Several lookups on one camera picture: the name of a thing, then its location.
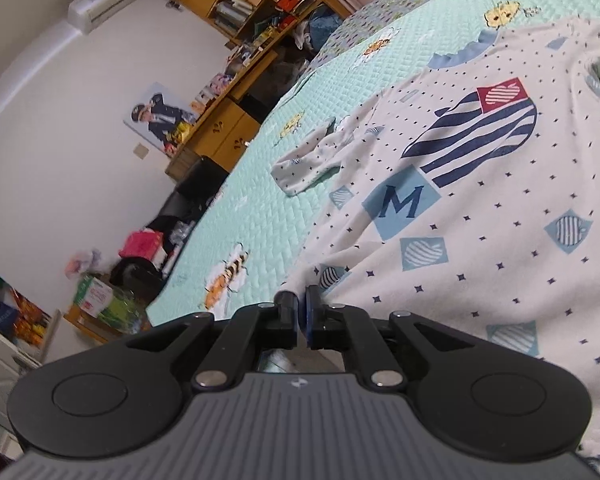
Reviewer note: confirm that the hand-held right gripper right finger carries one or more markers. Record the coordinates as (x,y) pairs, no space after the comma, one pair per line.
(311,315)

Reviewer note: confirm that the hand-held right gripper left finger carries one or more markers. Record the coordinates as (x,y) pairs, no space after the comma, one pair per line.
(287,310)

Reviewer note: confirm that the white printed sweatshirt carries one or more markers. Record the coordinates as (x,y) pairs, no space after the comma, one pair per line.
(480,210)

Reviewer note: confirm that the black chair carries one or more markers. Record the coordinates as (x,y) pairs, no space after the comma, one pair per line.
(190,195)

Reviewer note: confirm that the pink bag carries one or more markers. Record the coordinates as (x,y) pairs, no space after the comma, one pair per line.
(140,245)

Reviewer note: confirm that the green and white carton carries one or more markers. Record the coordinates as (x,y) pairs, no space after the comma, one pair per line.
(105,302)

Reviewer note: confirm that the wooden desk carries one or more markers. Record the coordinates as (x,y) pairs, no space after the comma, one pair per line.
(220,130)

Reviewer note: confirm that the bee print quilted bedspread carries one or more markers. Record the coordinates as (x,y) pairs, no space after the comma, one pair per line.
(330,75)

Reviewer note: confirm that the pile of snack packets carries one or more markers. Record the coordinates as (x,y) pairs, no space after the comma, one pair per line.
(15,310)

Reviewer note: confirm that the blue plastic bag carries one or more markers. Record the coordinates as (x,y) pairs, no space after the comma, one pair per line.
(325,27)

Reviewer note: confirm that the white cabinet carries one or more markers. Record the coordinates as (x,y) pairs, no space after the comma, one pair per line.
(0,385)

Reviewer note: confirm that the white air conditioner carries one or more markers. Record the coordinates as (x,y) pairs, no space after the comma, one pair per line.
(107,0)

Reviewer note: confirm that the wall socket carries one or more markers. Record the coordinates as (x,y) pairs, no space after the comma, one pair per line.
(141,152)

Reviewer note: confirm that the wall poster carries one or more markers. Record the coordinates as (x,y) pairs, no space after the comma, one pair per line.
(160,117)

